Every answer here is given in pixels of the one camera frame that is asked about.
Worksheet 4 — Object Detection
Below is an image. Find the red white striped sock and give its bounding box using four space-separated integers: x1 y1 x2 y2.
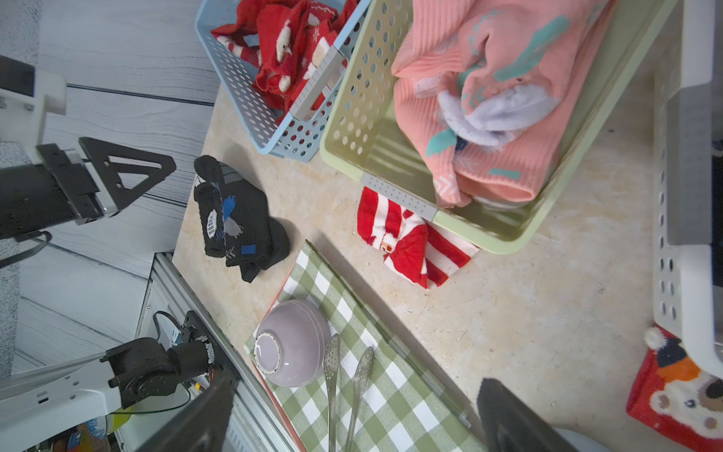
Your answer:
357 188 479 289

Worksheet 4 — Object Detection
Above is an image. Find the black sock with white label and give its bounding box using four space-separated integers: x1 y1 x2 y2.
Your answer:
193 156 290 284

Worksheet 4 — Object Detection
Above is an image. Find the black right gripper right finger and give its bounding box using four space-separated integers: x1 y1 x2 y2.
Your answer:
476 379 575 452

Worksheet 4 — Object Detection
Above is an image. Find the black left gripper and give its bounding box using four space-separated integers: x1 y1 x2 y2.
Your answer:
1 137 176 239

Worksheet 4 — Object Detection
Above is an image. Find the light blue ceramic mug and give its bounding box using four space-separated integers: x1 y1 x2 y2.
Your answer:
555 428 611 452

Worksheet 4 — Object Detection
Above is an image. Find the lilac ceramic bowl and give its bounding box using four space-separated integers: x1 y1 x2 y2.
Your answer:
252 299 331 388

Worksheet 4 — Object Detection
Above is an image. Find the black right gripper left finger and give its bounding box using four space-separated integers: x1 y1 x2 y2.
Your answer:
137 375 237 451

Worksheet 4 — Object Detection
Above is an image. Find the light blue plastic basket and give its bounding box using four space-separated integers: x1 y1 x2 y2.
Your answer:
196 1 370 162

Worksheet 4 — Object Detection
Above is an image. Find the light green plastic basket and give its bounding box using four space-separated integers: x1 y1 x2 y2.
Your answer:
321 1 674 254

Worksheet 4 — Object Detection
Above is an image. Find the red snowflake sock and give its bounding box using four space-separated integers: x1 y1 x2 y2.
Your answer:
626 326 722 451

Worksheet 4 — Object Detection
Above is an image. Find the metal base rail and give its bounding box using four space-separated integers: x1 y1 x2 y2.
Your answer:
107 252 298 451

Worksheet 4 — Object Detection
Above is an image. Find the red bear Christmas sock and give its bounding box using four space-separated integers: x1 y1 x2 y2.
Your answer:
211 0 359 113

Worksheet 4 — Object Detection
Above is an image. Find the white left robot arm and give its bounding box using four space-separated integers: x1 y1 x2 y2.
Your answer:
1 137 215 451

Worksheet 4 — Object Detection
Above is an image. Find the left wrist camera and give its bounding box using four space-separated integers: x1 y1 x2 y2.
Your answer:
1 56 67 164

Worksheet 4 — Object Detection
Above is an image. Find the pink sock with teal leaves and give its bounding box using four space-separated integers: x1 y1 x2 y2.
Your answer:
392 1 616 209

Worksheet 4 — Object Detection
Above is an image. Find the white plastic basket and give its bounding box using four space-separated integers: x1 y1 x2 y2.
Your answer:
653 1 722 377

